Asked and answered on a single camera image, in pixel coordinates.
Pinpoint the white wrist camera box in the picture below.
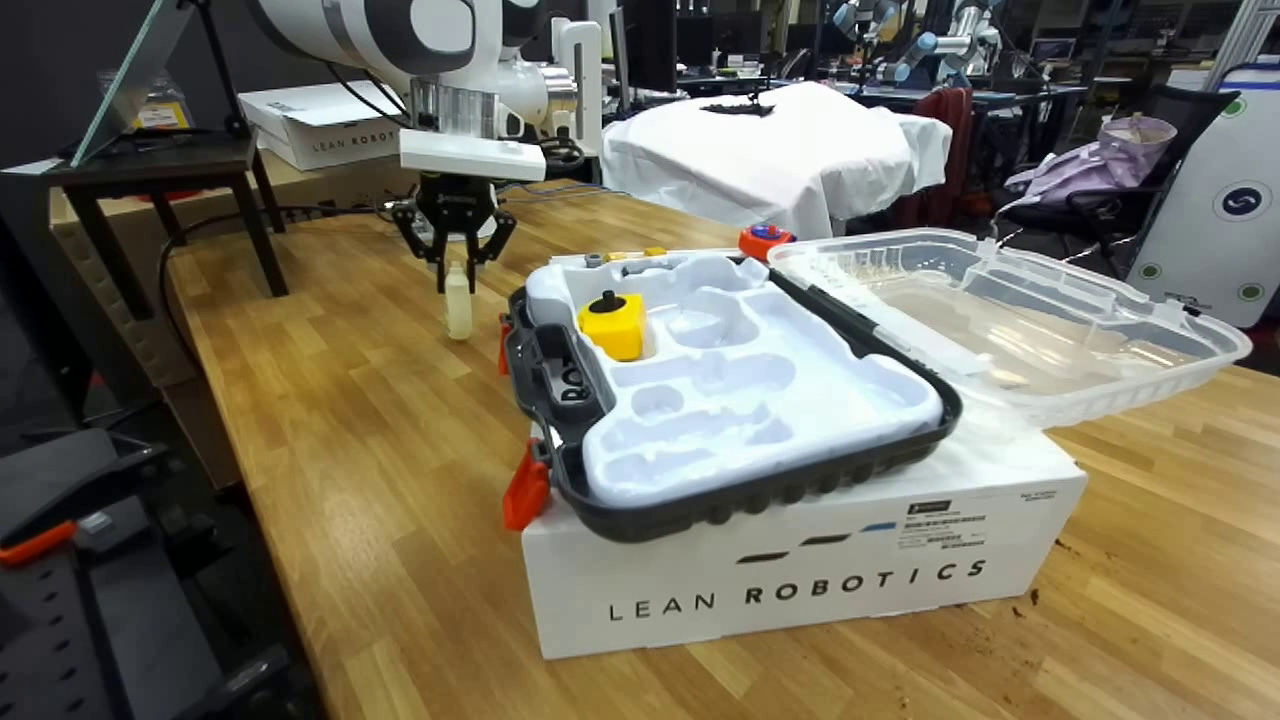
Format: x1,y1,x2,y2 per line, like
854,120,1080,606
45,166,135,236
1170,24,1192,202
396,129,546,182

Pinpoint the black chair with clothes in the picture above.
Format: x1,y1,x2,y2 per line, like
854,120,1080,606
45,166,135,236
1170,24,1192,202
993,83,1230,277

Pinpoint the white Lean Robotics box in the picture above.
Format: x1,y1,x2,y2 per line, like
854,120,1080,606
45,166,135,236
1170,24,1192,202
521,405,1088,661

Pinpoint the cream squeeze bottle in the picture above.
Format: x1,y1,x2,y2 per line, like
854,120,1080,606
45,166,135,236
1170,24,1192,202
443,260,476,341

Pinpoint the black side table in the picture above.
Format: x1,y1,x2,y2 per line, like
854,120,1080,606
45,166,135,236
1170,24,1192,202
50,133,289,319

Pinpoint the black tool case base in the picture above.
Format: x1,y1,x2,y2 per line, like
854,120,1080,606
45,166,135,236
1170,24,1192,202
505,253,962,546

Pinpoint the orange blue round toy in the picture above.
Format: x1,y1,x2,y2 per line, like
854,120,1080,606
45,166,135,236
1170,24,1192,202
741,225,791,260

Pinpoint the orange case latch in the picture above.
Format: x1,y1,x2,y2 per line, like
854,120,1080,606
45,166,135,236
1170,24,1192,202
505,447,550,533

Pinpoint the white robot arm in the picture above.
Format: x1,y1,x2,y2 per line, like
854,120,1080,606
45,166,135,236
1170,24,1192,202
252,0,546,290

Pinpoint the white cloth covered table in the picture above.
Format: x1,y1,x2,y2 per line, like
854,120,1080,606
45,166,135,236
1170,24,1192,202
599,83,952,236

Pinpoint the clear case lid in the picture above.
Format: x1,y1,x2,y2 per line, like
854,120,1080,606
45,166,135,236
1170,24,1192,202
769,227,1253,430

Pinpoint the white flat cardboard box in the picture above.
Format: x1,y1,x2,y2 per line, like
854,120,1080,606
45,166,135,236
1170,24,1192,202
238,79,398,173

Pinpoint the white machine housing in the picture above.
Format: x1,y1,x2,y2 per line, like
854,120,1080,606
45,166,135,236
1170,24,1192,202
1129,64,1280,328

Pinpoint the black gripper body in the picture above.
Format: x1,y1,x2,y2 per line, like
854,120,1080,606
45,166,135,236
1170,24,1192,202
415,177,497,236

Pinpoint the yellow block with black knob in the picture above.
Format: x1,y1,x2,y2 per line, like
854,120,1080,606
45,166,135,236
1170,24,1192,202
574,293,643,361

